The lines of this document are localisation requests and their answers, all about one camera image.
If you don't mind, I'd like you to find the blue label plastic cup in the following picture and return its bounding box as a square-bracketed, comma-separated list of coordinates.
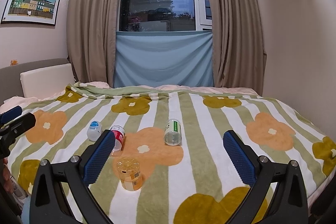
[87, 121, 102, 142]

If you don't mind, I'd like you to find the orange transparent plastic cup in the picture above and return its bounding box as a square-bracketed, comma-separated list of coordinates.
[116, 157, 143, 192]

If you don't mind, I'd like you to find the green label plastic cup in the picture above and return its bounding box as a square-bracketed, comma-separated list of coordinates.
[164, 119, 182, 146]

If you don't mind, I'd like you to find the floral striped blanket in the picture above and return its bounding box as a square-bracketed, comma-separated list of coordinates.
[8, 84, 335, 223]

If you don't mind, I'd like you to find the white pillow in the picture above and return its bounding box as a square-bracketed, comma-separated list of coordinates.
[20, 63, 75, 99]

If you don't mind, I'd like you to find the grey headboard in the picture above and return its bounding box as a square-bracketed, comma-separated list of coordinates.
[0, 58, 69, 104]

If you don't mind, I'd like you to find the right beige curtain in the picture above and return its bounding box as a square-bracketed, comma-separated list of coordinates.
[209, 0, 266, 94]

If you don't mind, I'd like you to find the beige curtain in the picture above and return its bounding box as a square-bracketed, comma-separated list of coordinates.
[209, 0, 266, 94]
[67, 0, 119, 85]

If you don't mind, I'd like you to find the light blue cloth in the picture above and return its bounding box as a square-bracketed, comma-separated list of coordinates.
[113, 31, 214, 88]

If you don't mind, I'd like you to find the framed houses picture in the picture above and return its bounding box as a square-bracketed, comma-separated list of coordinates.
[1, 0, 60, 26]

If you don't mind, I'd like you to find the left beige curtain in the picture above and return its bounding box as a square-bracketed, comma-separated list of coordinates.
[67, 0, 119, 85]

